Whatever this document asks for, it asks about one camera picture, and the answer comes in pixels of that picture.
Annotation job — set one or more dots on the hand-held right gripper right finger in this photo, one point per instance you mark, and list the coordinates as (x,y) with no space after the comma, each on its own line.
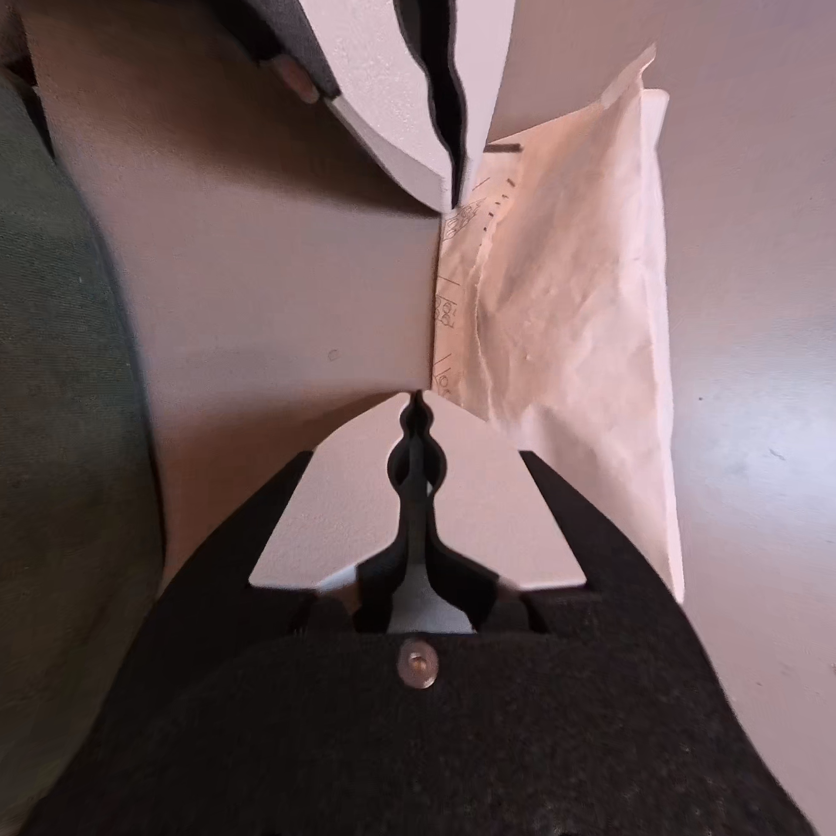
(503,522)

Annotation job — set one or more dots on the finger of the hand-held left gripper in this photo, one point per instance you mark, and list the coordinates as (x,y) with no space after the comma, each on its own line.
(372,78)
(496,52)

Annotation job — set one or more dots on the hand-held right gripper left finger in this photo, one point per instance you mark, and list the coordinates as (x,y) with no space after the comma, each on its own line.
(326,516)

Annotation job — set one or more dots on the numbered white paper bag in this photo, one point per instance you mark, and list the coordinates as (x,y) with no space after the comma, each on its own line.
(575,294)

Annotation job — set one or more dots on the person's left hand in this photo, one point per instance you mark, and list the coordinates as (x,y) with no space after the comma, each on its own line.
(297,81)

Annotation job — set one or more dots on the person's green sweatshirt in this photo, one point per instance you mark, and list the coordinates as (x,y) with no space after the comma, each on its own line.
(65,392)

